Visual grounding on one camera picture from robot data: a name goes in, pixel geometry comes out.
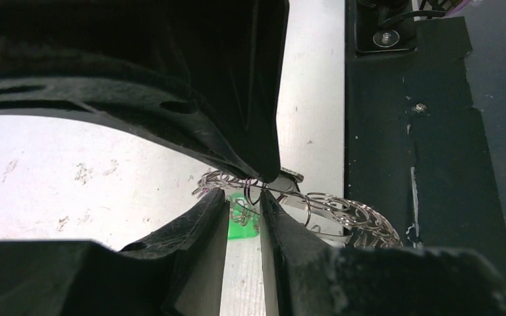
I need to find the metal disc with keyrings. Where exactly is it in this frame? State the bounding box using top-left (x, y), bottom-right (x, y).
top-left (192, 169), bottom-right (403, 248)

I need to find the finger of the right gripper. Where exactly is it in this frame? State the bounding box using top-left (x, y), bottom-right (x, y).
top-left (0, 1), bottom-right (289, 182)
top-left (0, 77), bottom-right (260, 178)

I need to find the key with green tag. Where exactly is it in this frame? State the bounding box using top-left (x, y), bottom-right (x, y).
top-left (227, 193), bottom-right (260, 240)

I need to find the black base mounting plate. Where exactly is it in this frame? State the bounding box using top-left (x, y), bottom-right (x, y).
top-left (345, 1), bottom-right (506, 281)

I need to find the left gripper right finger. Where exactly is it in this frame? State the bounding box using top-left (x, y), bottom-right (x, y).
top-left (260, 191), bottom-right (506, 315)

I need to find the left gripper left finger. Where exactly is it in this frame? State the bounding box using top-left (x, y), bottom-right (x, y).
top-left (0, 189), bottom-right (229, 315)

